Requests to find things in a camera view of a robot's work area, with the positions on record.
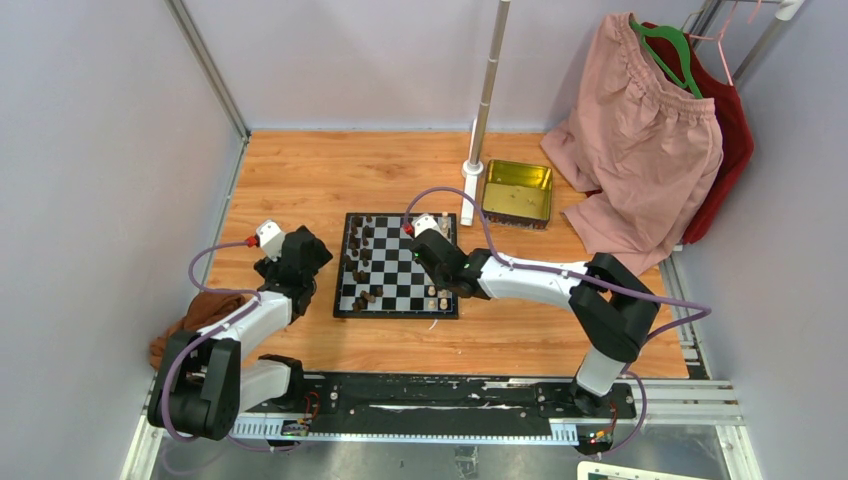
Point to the red hanging garment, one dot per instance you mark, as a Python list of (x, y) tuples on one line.
[(737, 143)]

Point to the pink hanging garment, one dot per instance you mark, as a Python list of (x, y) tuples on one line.
[(644, 151)]

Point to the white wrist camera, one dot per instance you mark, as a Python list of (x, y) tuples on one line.
[(421, 224), (269, 237)]

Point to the black white chess board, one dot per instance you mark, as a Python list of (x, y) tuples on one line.
[(378, 276)]

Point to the yellow metal tin tray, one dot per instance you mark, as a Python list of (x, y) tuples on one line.
[(518, 194)]

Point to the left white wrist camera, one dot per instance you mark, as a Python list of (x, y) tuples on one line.
[(269, 237)]

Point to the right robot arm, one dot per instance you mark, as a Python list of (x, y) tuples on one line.
[(614, 308)]

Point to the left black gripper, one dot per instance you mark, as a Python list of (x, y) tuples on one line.
[(268, 269)]

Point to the pink wire hanger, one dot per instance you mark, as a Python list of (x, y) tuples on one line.
[(699, 26)]

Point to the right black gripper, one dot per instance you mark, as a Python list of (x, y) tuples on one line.
[(431, 275)]

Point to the silver rack pole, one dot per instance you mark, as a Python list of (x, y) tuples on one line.
[(493, 57)]

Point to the brown crumpled cloth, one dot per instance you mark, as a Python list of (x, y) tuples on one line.
[(204, 310)]

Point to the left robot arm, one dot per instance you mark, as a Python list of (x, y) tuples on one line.
[(201, 386)]

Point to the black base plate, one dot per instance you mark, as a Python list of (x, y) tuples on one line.
[(441, 407)]

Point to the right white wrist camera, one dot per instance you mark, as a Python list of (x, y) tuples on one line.
[(421, 224)]

